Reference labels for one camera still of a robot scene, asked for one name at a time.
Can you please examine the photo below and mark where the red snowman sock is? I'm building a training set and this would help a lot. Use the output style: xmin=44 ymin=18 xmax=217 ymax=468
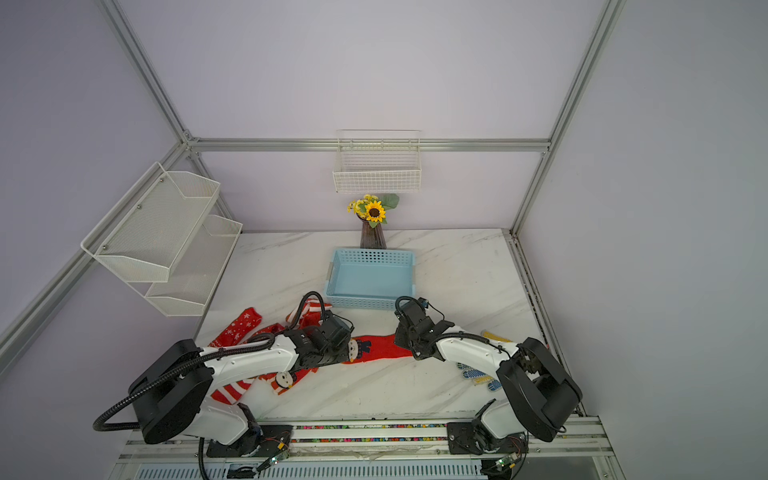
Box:
xmin=347 ymin=334 xmax=412 ymax=364
xmin=263 ymin=368 xmax=318 ymax=395

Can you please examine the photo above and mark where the light blue plastic basket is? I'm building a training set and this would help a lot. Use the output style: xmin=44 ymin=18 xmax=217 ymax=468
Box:
xmin=324 ymin=248 xmax=416 ymax=311

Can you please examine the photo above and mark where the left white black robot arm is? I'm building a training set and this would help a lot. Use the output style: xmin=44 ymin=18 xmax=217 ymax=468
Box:
xmin=92 ymin=311 xmax=354 ymax=445

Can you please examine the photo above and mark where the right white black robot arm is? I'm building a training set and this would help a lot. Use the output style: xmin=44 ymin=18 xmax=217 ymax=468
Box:
xmin=394 ymin=296 xmax=583 ymax=452

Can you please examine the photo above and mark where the red white striped sock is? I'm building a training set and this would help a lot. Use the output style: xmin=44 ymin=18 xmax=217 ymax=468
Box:
xmin=210 ymin=300 xmax=331 ymax=405

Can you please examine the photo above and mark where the red lettered sock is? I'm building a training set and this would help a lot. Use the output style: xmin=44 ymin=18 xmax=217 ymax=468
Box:
xmin=208 ymin=307 xmax=262 ymax=348

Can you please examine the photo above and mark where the dark ribbed glass vase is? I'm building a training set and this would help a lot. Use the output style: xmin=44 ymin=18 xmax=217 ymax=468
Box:
xmin=360 ymin=219 xmax=387 ymax=250

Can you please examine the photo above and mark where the yellow artificial sunflower bouquet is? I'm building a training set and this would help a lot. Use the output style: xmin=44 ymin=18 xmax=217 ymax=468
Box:
xmin=347 ymin=193 xmax=400 ymax=229

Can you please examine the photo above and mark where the lower white mesh shelf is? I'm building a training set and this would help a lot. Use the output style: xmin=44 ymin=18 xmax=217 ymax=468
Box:
xmin=142 ymin=215 xmax=242 ymax=317

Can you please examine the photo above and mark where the white mesh shelf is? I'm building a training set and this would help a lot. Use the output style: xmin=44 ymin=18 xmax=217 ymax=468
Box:
xmin=80 ymin=163 xmax=220 ymax=283
xmin=142 ymin=215 xmax=242 ymax=317

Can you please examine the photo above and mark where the upper white mesh shelf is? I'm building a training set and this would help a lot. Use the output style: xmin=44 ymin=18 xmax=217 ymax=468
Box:
xmin=80 ymin=163 xmax=220 ymax=283

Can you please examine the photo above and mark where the aluminium rail front frame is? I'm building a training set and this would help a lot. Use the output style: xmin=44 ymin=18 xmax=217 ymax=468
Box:
xmin=117 ymin=416 xmax=615 ymax=464

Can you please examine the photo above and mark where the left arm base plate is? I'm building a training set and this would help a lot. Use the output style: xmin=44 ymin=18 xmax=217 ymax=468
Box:
xmin=205 ymin=424 xmax=294 ymax=458

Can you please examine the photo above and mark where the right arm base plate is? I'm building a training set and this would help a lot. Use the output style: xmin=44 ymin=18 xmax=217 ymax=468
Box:
xmin=446 ymin=421 xmax=528 ymax=455

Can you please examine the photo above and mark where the white wire wall basket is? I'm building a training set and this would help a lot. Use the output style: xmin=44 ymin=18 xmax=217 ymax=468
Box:
xmin=332 ymin=129 xmax=422 ymax=194

